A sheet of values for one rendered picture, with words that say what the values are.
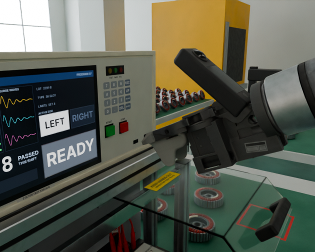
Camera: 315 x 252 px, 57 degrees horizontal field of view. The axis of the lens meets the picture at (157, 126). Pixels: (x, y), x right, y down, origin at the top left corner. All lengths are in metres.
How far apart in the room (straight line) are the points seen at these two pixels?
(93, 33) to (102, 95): 3.99
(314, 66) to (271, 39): 5.29
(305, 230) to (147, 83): 0.75
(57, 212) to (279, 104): 0.32
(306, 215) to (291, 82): 0.90
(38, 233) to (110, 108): 0.23
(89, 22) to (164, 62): 1.21
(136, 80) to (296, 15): 5.10
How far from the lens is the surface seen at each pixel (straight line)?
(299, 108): 0.34
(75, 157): 0.48
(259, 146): 0.38
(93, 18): 4.48
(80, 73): 0.47
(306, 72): 0.35
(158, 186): 0.58
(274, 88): 0.35
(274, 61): 5.62
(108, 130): 0.52
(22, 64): 0.41
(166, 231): 1.00
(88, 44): 4.56
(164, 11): 4.33
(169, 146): 0.43
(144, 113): 0.61
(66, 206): 0.46
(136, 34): 6.92
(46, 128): 0.44
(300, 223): 1.15
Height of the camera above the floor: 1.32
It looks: 15 degrees down
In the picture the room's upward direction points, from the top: straight up
